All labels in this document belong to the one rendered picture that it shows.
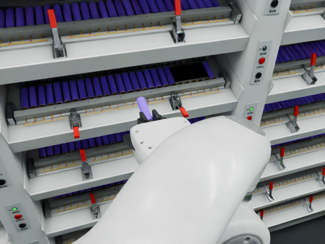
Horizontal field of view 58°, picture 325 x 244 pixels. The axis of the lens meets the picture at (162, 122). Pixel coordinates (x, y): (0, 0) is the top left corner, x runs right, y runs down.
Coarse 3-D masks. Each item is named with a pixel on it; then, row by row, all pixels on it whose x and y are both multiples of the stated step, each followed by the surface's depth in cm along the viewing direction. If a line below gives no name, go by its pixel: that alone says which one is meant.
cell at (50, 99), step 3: (48, 84) 77; (45, 87) 77; (48, 87) 77; (51, 87) 77; (45, 90) 77; (48, 90) 76; (51, 90) 77; (48, 93) 76; (51, 93) 76; (48, 96) 75; (51, 96) 75; (48, 99) 75; (51, 99) 75; (48, 102) 74; (51, 102) 74; (54, 102) 75
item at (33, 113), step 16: (208, 80) 83; (112, 96) 77; (128, 96) 77; (144, 96) 78; (160, 96) 81; (16, 112) 71; (32, 112) 72; (48, 112) 73; (64, 112) 74; (96, 112) 75
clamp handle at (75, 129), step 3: (72, 117) 71; (75, 117) 71; (75, 120) 72; (75, 123) 71; (75, 126) 70; (75, 129) 69; (78, 129) 69; (75, 132) 68; (78, 132) 68; (75, 135) 67; (78, 135) 67
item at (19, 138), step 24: (216, 72) 89; (0, 96) 70; (192, 96) 83; (216, 96) 84; (0, 120) 67; (48, 120) 74; (96, 120) 75; (120, 120) 76; (24, 144) 71; (48, 144) 74
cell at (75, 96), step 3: (72, 81) 79; (75, 81) 80; (72, 84) 78; (75, 84) 79; (72, 87) 78; (75, 87) 78; (72, 90) 77; (75, 90) 77; (72, 93) 77; (75, 93) 77; (72, 96) 76; (75, 96) 76; (78, 96) 77; (72, 99) 76; (78, 99) 76
